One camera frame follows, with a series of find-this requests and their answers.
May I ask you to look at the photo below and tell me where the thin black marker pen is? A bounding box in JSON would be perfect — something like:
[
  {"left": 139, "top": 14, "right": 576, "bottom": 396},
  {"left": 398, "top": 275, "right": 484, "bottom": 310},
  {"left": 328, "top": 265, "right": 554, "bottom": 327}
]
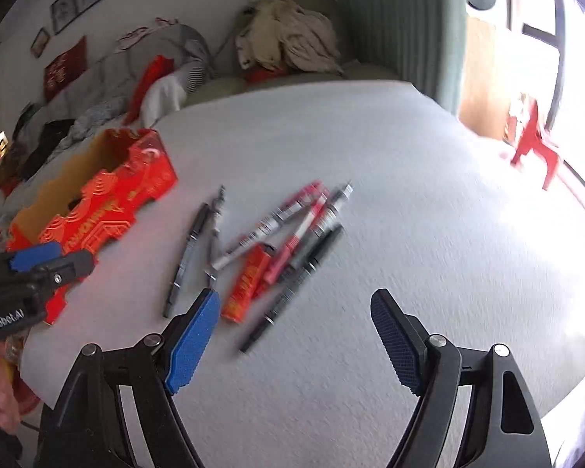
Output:
[{"left": 239, "top": 224, "right": 344, "bottom": 354}]

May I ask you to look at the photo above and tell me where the red orange lighter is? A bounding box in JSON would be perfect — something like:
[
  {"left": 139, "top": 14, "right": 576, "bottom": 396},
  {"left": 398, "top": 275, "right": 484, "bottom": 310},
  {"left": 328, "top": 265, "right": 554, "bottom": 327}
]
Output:
[{"left": 221, "top": 243, "right": 276, "bottom": 324}]

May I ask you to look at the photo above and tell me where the green curtain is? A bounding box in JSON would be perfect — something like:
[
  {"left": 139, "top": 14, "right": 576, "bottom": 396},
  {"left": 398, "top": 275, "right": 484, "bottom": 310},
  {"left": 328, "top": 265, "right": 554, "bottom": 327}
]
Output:
[{"left": 338, "top": 0, "right": 467, "bottom": 115}]

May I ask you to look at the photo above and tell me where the red clear gel pen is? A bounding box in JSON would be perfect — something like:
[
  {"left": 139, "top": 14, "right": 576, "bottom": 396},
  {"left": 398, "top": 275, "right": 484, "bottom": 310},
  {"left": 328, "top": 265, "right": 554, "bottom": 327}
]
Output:
[{"left": 251, "top": 180, "right": 323, "bottom": 241}]

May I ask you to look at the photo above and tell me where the beige clothes pile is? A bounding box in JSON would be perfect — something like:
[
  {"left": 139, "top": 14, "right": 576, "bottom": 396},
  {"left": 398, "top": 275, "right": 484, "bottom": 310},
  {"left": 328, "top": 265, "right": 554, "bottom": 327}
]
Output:
[{"left": 234, "top": 0, "right": 341, "bottom": 73}]

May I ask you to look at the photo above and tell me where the black garment on sofa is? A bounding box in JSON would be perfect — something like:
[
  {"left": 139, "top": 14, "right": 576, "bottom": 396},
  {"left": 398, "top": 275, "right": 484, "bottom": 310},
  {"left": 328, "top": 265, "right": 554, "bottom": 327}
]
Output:
[{"left": 19, "top": 119, "right": 74, "bottom": 181}]

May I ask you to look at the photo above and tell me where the silver clear gel pen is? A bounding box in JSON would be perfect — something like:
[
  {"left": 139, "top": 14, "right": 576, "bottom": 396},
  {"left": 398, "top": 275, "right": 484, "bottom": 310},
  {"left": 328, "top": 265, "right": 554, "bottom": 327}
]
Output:
[{"left": 209, "top": 181, "right": 323, "bottom": 274}]

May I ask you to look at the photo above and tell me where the black clear gel pen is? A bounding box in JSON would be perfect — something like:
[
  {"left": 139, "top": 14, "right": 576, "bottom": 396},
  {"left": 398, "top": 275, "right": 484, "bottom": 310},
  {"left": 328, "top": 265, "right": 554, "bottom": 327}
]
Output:
[{"left": 283, "top": 182, "right": 354, "bottom": 277}]

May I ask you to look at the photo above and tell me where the long black marker pen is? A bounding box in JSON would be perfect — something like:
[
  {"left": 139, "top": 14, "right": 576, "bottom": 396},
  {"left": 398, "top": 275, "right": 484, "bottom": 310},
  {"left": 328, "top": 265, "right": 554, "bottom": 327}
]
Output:
[{"left": 162, "top": 203, "right": 211, "bottom": 318}]

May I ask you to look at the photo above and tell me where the red cardboard tray box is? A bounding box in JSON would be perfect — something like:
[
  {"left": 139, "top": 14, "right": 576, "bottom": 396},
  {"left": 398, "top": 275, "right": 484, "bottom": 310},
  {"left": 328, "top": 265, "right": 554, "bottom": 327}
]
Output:
[{"left": 4, "top": 127, "right": 179, "bottom": 327}]

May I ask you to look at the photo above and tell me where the grey covered sofa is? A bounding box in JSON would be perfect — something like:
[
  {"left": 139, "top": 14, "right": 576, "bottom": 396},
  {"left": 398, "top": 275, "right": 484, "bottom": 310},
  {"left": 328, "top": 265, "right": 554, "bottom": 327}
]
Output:
[{"left": 0, "top": 22, "right": 211, "bottom": 189}]

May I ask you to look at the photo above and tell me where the red cushion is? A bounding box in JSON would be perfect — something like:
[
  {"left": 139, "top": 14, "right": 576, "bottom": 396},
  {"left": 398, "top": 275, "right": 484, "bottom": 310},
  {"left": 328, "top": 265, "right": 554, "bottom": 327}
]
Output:
[{"left": 123, "top": 55, "right": 174, "bottom": 125}]

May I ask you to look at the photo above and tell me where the red plastic stool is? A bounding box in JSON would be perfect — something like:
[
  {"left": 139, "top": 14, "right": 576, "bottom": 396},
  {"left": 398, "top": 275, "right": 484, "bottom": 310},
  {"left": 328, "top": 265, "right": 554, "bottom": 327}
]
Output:
[{"left": 511, "top": 97, "right": 562, "bottom": 191}]

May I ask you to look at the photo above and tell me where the hand holding left gripper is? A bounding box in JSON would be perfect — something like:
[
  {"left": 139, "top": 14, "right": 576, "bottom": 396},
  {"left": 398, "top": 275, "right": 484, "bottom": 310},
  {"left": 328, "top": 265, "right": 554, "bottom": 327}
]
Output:
[{"left": 0, "top": 341, "right": 37, "bottom": 435}]

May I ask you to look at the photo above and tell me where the red grip gel pen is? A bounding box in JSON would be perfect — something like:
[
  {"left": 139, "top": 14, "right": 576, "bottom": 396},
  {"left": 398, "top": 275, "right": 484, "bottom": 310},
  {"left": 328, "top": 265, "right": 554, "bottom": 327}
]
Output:
[{"left": 251, "top": 188, "right": 330, "bottom": 300}]

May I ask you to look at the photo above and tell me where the red embroidered pillow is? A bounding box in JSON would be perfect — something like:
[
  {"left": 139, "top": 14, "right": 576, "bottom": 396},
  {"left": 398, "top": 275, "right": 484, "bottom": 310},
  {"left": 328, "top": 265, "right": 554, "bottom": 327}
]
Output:
[{"left": 43, "top": 36, "right": 87, "bottom": 103}]

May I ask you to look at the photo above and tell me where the green armchair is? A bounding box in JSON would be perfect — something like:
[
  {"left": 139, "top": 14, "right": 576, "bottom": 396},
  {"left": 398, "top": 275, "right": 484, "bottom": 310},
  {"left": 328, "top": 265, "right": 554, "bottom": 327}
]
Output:
[{"left": 184, "top": 0, "right": 399, "bottom": 107}]

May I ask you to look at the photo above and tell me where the black grey marker pen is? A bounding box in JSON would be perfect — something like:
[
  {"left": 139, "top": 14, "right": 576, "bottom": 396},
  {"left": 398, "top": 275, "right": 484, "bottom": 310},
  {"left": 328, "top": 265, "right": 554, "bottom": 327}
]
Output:
[{"left": 205, "top": 185, "right": 226, "bottom": 289}]

